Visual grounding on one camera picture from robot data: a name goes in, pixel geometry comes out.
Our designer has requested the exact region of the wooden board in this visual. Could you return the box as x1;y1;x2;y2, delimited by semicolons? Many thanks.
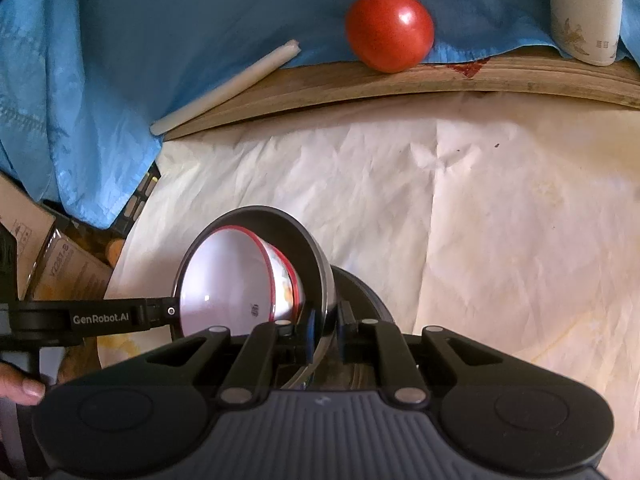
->
162;54;640;142

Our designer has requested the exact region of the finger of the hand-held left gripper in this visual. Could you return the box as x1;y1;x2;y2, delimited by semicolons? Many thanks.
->
144;297;181;332

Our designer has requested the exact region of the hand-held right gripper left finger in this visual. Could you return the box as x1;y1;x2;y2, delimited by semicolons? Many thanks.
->
100;305;322;405

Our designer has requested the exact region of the white flower-print cup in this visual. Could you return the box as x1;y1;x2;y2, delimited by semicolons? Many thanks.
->
545;0;626;67

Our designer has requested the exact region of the printed cardboard box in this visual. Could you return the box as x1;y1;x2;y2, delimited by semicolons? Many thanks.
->
30;229;115;307

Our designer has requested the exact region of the person's left hand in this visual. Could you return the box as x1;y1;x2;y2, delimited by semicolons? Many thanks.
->
0;363;47;407

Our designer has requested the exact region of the red tomato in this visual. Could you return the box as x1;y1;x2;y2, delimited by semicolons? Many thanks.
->
345;0;436;74

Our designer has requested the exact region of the white candle stick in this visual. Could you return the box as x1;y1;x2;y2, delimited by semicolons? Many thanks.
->
150;40;302;136

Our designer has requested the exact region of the blue cloth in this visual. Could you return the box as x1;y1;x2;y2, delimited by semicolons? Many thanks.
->
0;0;640;232

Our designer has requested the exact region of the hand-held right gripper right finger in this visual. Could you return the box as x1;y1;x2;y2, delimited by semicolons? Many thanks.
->
337;300;547;405

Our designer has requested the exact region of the plain cardboard box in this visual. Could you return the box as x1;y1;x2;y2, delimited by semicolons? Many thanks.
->
0;172;57;302

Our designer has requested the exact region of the white red-rimmed enamel bowl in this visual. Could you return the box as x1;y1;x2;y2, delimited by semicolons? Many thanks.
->
179;227;307;339

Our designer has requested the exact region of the white paper sheet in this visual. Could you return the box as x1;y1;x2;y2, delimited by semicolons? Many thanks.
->
96;89;640;480

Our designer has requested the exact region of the round wooden post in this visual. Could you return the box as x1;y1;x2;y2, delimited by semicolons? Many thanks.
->
105;238;127;267

